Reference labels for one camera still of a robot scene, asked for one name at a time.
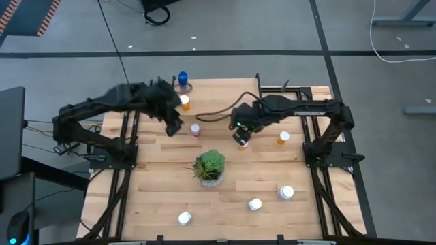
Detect grey desk foot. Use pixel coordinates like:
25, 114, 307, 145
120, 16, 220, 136
371, 0, 436, 27

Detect white cable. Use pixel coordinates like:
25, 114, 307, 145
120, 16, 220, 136
369, 0, 436, 64

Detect black computer mouse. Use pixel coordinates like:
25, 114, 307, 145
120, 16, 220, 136
6, 210, 31, 245

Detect coiled black cable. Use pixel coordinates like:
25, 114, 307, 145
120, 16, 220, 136
142, 5, 171, 27

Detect thin yellow wires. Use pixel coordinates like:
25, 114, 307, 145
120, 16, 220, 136
25, 118, 103, 135

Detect white medicine bottle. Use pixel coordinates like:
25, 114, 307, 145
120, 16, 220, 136
248, 197, 263, 212
177, 210, 193, 226
277, 185, 295, 200

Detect long thin black cable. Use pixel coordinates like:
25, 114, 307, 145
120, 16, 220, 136
97, 0, 131, 86

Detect green artificial succulent plant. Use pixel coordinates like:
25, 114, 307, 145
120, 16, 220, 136
183, 148, 227, 183

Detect brown bottle with blue cap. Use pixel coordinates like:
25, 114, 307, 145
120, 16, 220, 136
177, 70, 189, 93

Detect black mat with orange stripes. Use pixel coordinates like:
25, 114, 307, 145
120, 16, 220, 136
0, 0, 62, 37

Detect grey metal bar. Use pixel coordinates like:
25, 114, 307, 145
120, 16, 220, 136
404, 105, 436, 115

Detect grey triangle-pattern plant pot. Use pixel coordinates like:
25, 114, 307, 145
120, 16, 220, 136
199, 171, 225, 189

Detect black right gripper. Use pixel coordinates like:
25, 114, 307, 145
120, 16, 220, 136
230, 97, 273, 146

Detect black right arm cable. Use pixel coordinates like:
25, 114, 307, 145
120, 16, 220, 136
195, 91, 273, 123

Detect black aluminium table frame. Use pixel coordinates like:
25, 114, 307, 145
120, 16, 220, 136
81, 84, 367, 245

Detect black power strip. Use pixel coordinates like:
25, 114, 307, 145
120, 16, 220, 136
52, 141, 81, 157

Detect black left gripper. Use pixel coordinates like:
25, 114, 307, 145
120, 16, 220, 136
146, 80, 184, 137

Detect black equipment base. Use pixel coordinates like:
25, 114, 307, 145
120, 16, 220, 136
139, 0, 181, 11

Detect black side desk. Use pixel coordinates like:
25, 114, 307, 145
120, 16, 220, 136
0, 86, 90, 245

